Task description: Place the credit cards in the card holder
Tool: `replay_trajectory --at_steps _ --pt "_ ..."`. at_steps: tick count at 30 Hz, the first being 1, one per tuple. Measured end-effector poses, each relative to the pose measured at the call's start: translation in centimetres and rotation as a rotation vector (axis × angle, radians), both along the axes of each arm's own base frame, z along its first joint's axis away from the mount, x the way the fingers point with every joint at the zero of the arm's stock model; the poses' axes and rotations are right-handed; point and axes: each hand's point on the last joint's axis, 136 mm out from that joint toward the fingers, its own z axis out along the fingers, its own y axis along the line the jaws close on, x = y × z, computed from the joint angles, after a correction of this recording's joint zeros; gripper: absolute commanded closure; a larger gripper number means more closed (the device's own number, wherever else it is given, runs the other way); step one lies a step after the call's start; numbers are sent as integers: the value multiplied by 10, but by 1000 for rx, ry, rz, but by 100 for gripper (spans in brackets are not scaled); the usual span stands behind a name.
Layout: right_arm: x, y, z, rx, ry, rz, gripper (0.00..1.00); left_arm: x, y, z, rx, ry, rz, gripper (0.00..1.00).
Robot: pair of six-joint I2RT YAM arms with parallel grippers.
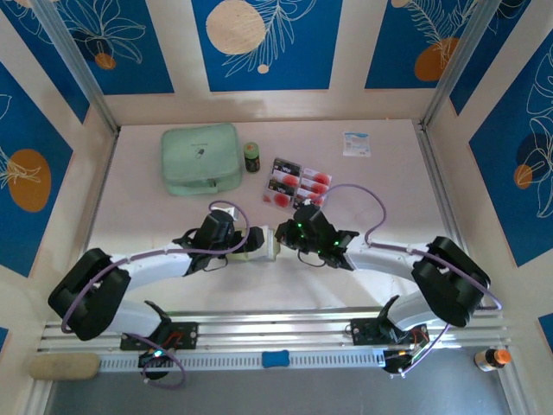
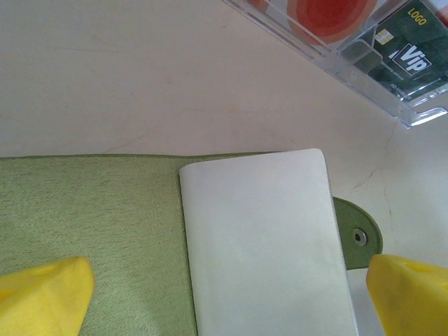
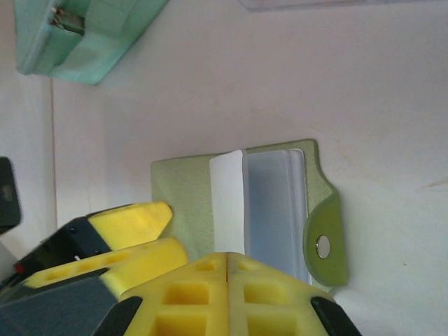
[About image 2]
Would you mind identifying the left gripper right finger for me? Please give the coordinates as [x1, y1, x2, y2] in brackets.
[365, 253, 448, 336]

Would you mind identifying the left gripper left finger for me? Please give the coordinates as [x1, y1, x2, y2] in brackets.
[0, 256, 95, 336]

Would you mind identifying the green card holder wallet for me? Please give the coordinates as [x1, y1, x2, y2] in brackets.
[0, 148, 386, 336]

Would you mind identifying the clear box with red balls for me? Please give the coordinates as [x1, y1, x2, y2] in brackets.
[223, 0, 448, 130]

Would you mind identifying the black VIP membership card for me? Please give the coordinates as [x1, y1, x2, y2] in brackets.
[341, 0, 448, 106]

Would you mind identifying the white card with red circles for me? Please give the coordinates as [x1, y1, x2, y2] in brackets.
[244, 0, 379, 46]

